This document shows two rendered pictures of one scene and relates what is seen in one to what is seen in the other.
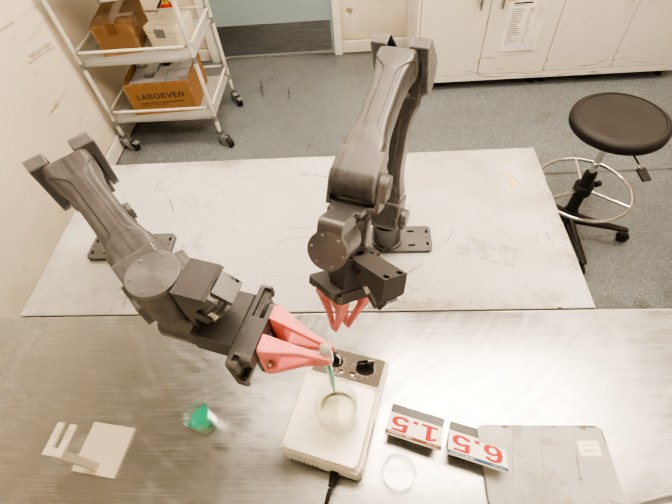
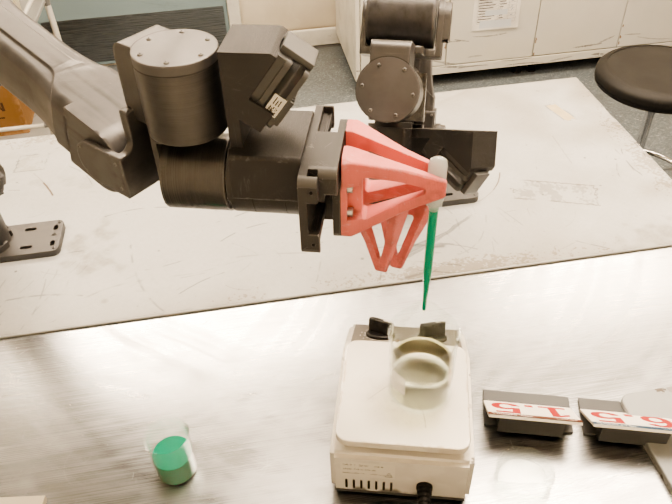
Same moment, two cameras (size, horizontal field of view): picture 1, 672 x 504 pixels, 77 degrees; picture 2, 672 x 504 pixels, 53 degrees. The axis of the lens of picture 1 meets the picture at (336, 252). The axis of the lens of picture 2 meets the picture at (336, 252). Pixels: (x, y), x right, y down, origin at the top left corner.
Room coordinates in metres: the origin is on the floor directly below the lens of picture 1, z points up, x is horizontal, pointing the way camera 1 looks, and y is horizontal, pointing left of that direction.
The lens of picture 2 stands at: (-0.18, 0.20, 1.51)
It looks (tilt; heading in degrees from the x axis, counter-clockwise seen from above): 41 degrees down; 345
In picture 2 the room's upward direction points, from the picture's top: 2 degrees counter-clockwise
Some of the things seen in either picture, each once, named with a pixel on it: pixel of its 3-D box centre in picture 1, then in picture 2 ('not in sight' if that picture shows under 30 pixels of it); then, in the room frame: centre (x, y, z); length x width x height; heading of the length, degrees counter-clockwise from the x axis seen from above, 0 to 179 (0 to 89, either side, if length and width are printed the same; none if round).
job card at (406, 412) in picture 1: (415, 425); (530, 406); (0.18, -0.09, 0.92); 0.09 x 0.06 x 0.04; 66
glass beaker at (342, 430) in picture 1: (338, 408); (421, 359); (0.19, 0.03, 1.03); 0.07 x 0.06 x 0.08; 156
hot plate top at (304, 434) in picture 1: (330, 417); (404, 392); (0.19, 0.04, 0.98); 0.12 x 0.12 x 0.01; 67
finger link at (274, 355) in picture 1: (295, 340); (381, 174); (0.21, 0.06, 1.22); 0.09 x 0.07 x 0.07; 67
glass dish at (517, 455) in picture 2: (398, 472); (523, 476); (0.11, -0.05, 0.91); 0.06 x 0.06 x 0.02
